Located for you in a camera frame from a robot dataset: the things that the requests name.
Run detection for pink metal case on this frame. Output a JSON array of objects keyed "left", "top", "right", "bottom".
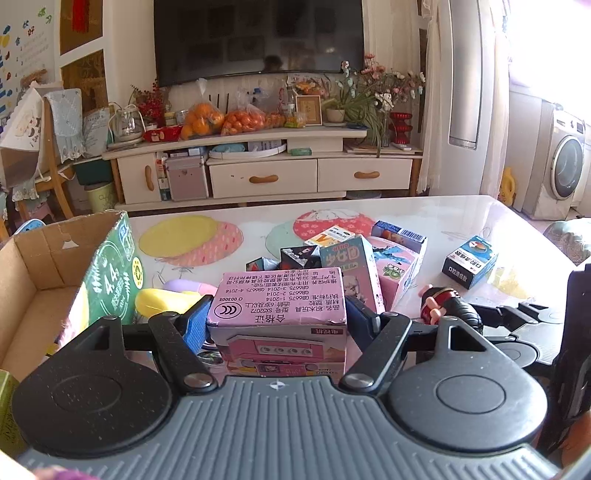
[{"left": 165, "top": 157, "right": 210, "bottom": 202}]

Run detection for white television cabinet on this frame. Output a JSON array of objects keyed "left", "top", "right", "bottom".
[{"left": 102, "top": 127, "right": 424, "bottom": 213}]

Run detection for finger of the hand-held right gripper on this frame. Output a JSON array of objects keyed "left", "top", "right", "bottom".
[
  {"left": 471, "top": 301, "right": 526, "bottom": 331},
  {"left": 480, "top": 330, "right": 515, "bottom": 347}
]

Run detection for light green waste bin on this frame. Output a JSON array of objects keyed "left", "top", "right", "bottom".
[{"left": 85, "top": 182, "right": 116, "bottom": 215}]

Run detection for green potted plant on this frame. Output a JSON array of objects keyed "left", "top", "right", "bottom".
[{"left": 323, "top": 69, "right": 393, "bottom": 158}]

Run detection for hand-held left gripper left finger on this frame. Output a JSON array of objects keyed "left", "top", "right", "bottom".
[{"left": 92, "top": 294, "right": 219, "bottom": 394}]

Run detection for bag of large oranges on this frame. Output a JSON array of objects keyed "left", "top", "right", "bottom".
[{"left": 180, "top": 78, "right": 226, "bottom": 140}]

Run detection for blue box with orange cartoon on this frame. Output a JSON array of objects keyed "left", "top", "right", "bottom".
[{"left": 370, "top": 220, "right": 428, "bottom": 254}]

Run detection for red vase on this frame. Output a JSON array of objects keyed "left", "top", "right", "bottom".
[{"left": 390, "top": 111, "right": 413, "bottom": 145}]

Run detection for red snack box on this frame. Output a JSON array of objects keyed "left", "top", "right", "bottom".
[{"left": 143, "top": 126, "right": 182, "bottom": 143}]

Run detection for bag of small oranges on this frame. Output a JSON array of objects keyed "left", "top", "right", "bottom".
[{"left": 222, "top": 90, "right": 269, "bottom": 136}]

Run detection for wall poster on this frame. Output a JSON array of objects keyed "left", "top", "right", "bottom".
[{"left": 0, "top": 0, "right": 59, "bottom": 116}]

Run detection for green floral cushion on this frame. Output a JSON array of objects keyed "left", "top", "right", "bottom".
[{"left": 542, "top": 219, "right": 591, "bottom": 267}]

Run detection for red berry branches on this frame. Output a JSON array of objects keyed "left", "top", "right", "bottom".
[{"left": 130, "top": 83, "right": 170, "bottom": 127}]

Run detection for glass kettle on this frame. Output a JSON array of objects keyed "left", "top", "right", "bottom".
[{"left": 111, "top": 104, "right": 147, "bottom": 144}]

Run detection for white curtain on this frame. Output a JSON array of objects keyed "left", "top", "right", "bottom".
[{"left": 478, "top": 0, "right": 514, "bottom": 197}]

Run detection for cardboard box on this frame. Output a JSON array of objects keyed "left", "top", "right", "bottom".
[{"left": 0, "top": 210, "right": 141, "bottom": 370}]

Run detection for pink flower bouquet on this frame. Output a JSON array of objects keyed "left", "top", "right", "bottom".
[{"left": 342, "top": 53, "right": 426, "bottom": 112}]

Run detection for wooden chair with cloth cover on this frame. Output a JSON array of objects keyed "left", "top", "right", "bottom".
[{"left": 0, "top": 82, "right": 86, "bottom": 224}]

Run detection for black flat television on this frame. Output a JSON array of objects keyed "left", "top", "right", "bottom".
[{"left": 154, "top": 0, "right": 365, "bottom": 88}]

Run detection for large pink toy box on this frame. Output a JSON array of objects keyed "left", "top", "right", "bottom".
[{"left": 206, "top": 267, "right": 348, "bottom": 377}]

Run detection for silver washing machine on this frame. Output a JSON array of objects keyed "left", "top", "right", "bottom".
[{"left": 523, "top": 98, "right": 591, "bottom": 221}]

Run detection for wooden picture frame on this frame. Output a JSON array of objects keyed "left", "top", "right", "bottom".
[{"left": 294, "top": 95, "right": 322, "bottom": 126}]

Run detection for black small box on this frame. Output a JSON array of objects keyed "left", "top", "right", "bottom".
[{"left": 280, "top": 246, "right": 321, "bottom": 270}]

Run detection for small white orange box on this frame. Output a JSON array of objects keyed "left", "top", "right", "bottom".
[{"left": 304, "top": 226, "right": 356, "bottom": 247}]

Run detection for yellow plastic case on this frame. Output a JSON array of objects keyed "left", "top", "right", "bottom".
[{"left": 135, "top": 288, "right": 206, "bottom": 319}]

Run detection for small red black toy figure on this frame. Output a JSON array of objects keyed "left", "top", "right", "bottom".
[{"left": 417, "top": 285, "right": 485, "bottom": 334}]

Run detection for light blue cartoon box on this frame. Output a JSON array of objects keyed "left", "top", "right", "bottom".
[{"left": 320, "top": 234, "right": 386, "bottom": 315}]

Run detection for framed paper certificate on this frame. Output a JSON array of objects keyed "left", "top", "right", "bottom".
[{"left": 82, "top": 107, "right": 112, "bottom": 158}]

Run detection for white standing air conditioner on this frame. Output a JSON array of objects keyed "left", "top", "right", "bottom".
[{"left": 447, "top": 0, "right": 484, "bottom": 149}]

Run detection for black and blue medicine box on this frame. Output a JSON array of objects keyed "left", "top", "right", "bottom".
[{"left": 442, "top": 235, "right": 499, "bottom": 291}]

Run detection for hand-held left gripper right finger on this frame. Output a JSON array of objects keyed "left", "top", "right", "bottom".
[{"left": 339, "top": 295, "right": 483, "bottom": 394}]

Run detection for pink box with green print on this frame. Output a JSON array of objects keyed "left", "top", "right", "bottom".
[{"left": 367, "top": 235, "right": 424, "bottom": 311}]

